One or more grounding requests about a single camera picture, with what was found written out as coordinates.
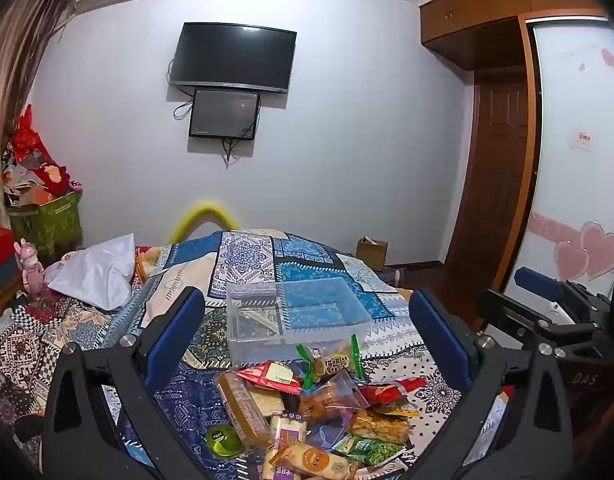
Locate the black hanging cable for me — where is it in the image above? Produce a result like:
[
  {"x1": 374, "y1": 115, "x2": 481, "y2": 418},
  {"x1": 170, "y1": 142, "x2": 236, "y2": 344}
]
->
[{"x1": 222, "y1": 136, "x2": 248, "y2": 169}]

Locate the clear bag of fried pastry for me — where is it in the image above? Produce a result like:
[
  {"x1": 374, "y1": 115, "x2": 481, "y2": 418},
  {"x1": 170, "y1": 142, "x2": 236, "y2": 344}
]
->
[{"x1": 299, "y1": 370, "x2": 370, "y2": 424}]

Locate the green round jelly cup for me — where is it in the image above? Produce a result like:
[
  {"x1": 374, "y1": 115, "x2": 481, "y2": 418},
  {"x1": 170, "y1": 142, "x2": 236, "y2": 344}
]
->
[{"x1": 205, "y1": 424, "x2": 243, "y2": 459}]

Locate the plastic-wrapped beige cake block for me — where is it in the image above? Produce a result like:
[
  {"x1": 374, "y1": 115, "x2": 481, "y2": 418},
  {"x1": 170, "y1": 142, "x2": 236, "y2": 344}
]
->
[{"x1": 215, "y1": 372, "x2": 278, "y2": 454}]

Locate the small black wall monitor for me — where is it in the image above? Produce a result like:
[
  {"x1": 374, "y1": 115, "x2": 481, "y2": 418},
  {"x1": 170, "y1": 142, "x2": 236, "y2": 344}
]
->
[{"x1": 189, "y1": 88, "x2": 262, "y2": 141}]

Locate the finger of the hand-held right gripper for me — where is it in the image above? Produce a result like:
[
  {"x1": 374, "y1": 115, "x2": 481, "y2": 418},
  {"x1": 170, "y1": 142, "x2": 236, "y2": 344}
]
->
[
  {"x1": 516, "y1": 266, "x2": 612, "y2": 312},
  {"x1": 477, "y1": 287, "x2": 606, "y2": 350}
]

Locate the pale cracker packet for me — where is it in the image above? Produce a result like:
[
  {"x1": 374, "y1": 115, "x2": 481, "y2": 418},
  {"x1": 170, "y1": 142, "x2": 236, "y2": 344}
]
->
[{"x1": 249, "y1": 389, "x2": 284, "y2": 417}]

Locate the small cardboard box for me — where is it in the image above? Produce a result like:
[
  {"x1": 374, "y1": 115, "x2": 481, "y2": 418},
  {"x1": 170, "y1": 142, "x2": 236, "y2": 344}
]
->
[{"x1": 356, "y1": 236, "x2": 390, "y2": 272}]

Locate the black wall television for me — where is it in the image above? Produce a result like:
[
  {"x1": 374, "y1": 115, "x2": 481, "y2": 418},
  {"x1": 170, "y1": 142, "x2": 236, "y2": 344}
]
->
[{"x1": 168, "y1": 22, "x2": 298, "y2": 95}]

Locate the red and yellow snack packet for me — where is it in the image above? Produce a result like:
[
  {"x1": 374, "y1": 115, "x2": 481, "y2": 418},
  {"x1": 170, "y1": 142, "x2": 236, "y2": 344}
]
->
[{"x1": 359, "y1": 376, "x2": 428, "y2": 417}]

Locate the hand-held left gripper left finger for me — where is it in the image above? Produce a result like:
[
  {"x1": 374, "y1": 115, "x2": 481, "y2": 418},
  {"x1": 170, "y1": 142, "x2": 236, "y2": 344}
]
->
[{"x1": 41, "y1": 286, "x2": 262, "y2": 480}]

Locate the orange-labelled bread packet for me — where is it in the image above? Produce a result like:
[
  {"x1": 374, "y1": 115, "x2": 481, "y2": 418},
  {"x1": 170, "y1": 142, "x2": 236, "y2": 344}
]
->
[{"x1": 263, "y1": 442, "x2": 351, "y2": 480}]

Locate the patchwork printed blanket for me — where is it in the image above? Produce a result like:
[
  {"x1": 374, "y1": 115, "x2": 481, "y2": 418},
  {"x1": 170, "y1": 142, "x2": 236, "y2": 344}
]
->
[{"x1": 0, "y1": 229, "x2": 468, "y2": 480}]

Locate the wooden overhead cabinet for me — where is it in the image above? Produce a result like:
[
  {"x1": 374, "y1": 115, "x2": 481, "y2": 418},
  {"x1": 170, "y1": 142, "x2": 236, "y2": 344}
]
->
[{"x1": 419, "y1": 0, "x2": 608, "y2": 74}]

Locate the white purple-labelled snack packet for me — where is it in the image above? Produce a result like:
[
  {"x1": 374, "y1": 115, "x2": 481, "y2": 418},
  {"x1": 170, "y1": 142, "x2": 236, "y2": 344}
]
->
[{"x1": 269, "y1": 412, "x2": 308, "y2": 448}]

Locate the orange crispy snack packet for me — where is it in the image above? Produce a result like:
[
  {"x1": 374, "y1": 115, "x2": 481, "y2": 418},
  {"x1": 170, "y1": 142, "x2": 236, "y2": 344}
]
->
[{"x1": 346, "y1": 407, "x2": 411, "y2": 446}]

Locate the green-edged clear crisps packet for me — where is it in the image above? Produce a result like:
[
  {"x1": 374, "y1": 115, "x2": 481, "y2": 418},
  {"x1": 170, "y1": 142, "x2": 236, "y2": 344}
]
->
[{"x1": 294, "y1": 336, "x2": 366, "y2": 387}]

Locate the pink plush rabbit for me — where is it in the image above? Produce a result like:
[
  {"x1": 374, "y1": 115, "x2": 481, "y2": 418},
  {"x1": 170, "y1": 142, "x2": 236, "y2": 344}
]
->
[{"x1": 14, "y1": 240, "x2": 50, "y2": 297}]

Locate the orange printed cloth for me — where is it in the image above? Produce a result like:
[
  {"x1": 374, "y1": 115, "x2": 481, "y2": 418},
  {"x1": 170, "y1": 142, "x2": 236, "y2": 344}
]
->
[{"x1": 135, "y1": 246, "x2": 164, "y2": 283}]

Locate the yellow foam hoop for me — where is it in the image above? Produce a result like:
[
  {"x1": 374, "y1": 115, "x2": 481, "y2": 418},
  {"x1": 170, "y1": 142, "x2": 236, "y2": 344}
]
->
[{"x1": 167, "y1": 199, "x2": 240, "y2": 244}]

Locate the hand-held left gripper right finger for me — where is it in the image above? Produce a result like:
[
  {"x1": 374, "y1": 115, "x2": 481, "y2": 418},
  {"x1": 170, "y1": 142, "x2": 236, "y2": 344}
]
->
[{"x1": 408, "y1": 287, "x2": 576, "y2": 480}]

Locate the white pillow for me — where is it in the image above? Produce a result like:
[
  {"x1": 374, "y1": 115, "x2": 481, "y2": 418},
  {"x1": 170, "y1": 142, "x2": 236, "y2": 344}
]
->
[{"x1": 47, "y1": 233, "x2": 138, "y2": 311}]

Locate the clear plastic storage container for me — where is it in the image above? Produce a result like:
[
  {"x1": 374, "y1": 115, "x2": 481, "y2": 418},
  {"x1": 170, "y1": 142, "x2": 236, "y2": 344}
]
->
[{"x1": 226, "y1": 276, "x2": 372, "y2": 367}]

